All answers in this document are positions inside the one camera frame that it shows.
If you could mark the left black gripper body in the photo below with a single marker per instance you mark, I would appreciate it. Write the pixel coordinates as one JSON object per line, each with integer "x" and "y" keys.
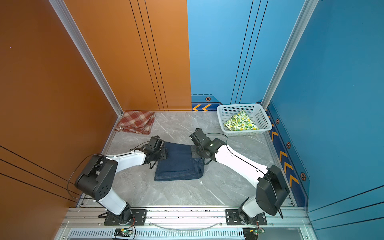
{"x": 162, "y": 155}

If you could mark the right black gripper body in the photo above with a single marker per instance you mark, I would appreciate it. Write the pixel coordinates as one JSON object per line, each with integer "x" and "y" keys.
{"x": 197, "y": 152}

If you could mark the dark blue denim skirt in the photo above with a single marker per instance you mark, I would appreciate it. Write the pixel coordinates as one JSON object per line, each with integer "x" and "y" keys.
{"x": 179, "y": 165}

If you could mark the red plaid skirt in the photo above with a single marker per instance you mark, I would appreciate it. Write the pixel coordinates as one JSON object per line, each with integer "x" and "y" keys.
{"x": 138, "y": 122}

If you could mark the white plastic laundry basket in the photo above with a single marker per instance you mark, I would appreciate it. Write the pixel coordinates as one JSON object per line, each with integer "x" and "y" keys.
{"x": 254, "y": 111}

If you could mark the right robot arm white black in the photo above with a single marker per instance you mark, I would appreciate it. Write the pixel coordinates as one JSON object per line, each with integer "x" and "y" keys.
{"x": 269, "y": 182}

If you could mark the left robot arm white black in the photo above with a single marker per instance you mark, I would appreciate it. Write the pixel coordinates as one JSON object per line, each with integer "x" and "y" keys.
{"x": 97, "y": 177}

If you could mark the lemon print skirt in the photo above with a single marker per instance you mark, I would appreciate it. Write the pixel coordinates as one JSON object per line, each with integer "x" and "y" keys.
{"x": 241, "y": 122}

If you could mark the left green circuit board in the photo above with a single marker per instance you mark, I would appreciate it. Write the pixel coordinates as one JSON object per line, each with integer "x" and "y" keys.
{"x": 123, "y": 234}

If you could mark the green circuit board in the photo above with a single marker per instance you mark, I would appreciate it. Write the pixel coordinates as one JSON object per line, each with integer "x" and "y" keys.
{"x": 123, "y": 234}
{"x": 252, "y": 234}

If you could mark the right green circuit board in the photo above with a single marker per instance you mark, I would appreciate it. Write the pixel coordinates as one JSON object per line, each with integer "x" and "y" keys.
{"x": 252, "y": 234}

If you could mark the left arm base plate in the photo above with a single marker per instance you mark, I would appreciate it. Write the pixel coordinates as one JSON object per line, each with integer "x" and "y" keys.
{"x": 136, "y": 217}

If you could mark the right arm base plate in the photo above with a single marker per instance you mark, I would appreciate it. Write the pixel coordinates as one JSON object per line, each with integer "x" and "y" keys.
{"x": 234, "y": 218}

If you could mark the aluminium front rail frame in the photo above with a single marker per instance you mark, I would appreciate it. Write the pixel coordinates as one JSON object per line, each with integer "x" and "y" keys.
{"x": 185, "y": 223}

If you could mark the left aluminium corner post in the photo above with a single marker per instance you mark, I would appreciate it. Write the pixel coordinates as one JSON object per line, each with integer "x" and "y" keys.
{"x": 75, "y": 34}

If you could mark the aluminium corner post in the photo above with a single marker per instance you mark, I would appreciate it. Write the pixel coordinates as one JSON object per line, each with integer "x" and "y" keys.
{"x": 75, "y": 34}
{"x": 292, "y": 43}

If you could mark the right aluminium corner post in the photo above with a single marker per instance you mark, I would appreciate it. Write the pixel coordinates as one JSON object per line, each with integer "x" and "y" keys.
{"x": 292, "y": 43}

